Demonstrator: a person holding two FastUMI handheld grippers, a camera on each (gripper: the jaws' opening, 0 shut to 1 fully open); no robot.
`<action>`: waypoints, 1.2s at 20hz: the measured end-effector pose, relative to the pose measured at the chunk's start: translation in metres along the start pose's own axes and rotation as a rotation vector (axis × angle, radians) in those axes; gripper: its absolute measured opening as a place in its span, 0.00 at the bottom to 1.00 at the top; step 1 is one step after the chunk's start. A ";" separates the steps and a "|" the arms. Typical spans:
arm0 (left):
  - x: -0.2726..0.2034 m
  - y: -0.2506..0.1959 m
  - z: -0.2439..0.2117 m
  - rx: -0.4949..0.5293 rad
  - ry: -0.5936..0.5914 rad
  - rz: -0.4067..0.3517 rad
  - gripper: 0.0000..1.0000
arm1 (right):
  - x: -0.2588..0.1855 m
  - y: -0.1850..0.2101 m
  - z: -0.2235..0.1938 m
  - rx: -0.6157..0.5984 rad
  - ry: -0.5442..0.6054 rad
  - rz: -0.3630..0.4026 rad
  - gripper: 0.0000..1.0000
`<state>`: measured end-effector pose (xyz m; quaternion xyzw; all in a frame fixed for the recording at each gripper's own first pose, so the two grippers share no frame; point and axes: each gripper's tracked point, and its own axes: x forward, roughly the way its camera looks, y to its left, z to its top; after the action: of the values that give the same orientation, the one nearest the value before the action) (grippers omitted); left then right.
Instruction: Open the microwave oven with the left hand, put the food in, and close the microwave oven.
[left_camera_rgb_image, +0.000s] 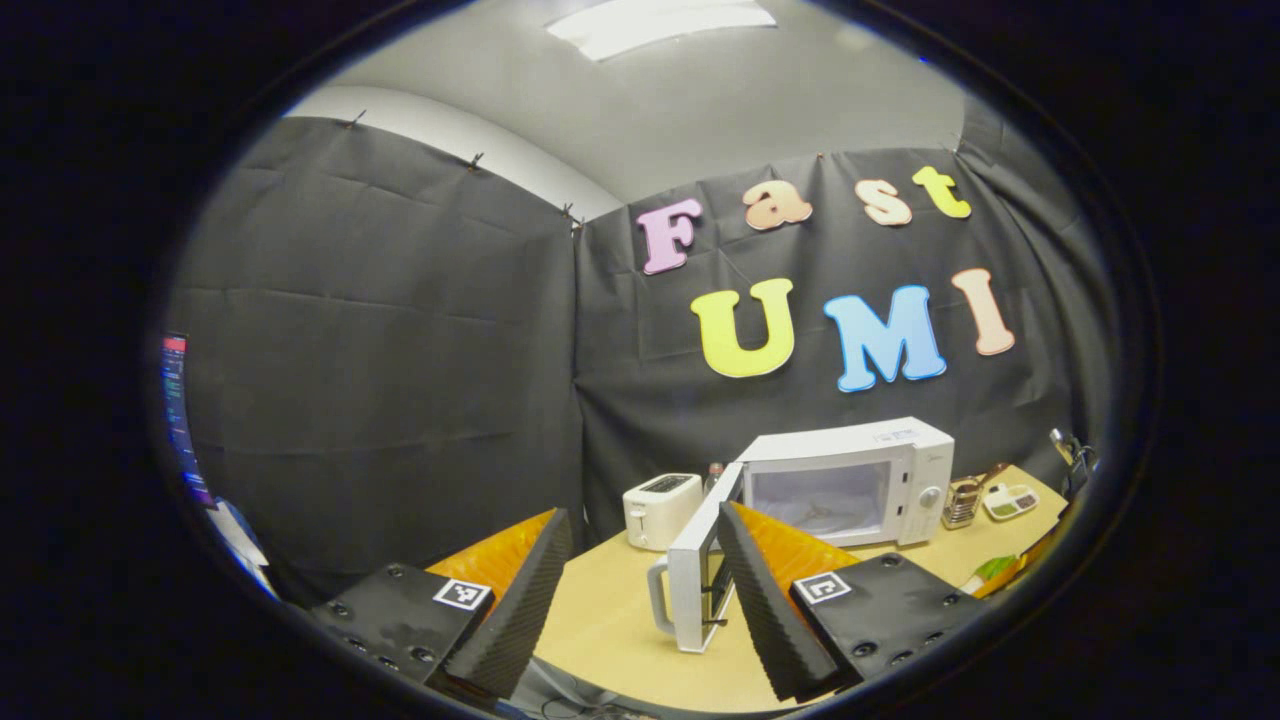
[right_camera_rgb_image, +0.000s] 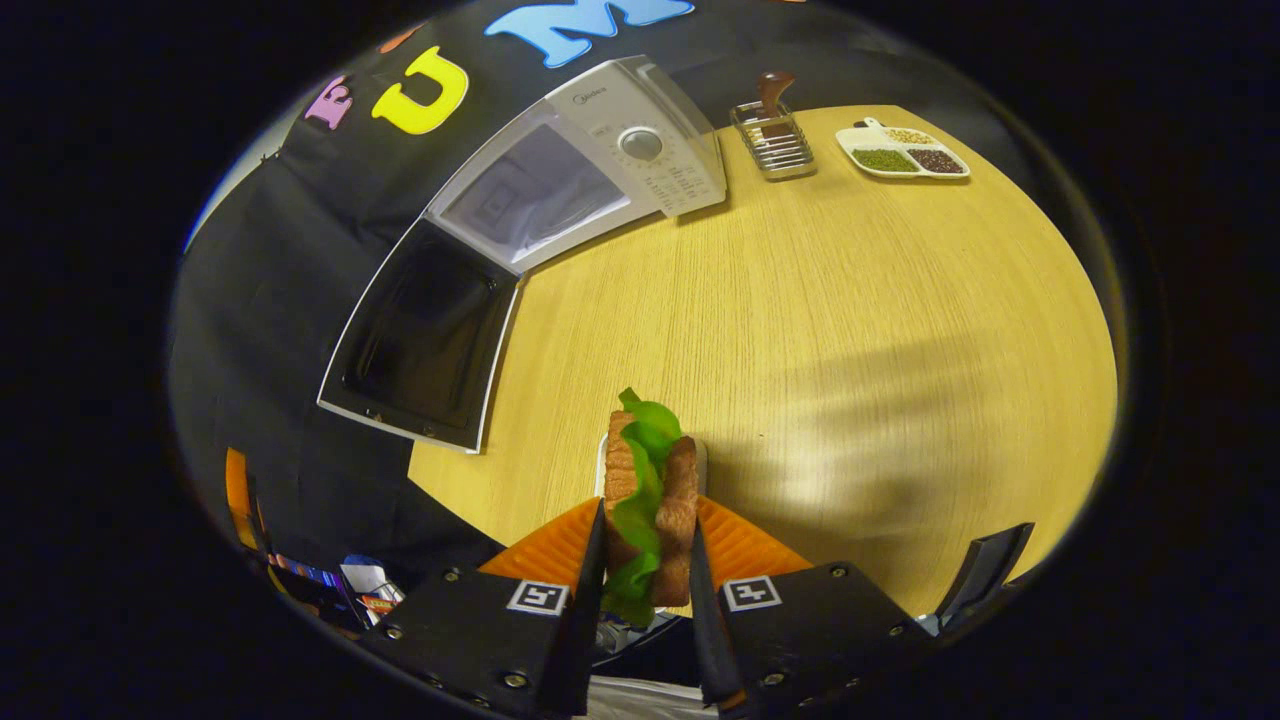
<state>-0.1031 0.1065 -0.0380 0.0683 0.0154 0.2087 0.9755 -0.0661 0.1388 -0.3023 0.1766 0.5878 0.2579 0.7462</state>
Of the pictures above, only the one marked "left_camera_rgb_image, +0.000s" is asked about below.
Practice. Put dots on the white divided dish of beans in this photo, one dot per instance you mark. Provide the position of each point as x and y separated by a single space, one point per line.
1010 503

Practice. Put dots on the black backdrop cloth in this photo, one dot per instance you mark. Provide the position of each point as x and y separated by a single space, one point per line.
400 350

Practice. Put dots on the white toaster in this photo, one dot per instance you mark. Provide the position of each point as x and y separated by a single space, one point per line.
660 515

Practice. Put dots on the computer monitor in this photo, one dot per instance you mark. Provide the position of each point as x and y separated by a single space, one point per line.
180 420

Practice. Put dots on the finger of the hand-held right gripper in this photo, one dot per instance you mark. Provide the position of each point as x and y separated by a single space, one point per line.
1052 550

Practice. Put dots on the sandwich with lettuce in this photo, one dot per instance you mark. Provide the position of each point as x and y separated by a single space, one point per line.
995 570

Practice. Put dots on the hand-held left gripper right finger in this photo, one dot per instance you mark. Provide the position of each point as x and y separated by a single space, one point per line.
765 610

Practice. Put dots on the white microwave oven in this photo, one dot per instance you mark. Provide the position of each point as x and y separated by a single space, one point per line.
850 455

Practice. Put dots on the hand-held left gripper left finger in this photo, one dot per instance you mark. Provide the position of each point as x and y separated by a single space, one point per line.
520 610

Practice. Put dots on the ceiling light panel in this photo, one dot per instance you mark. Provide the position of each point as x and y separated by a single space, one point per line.
660 25

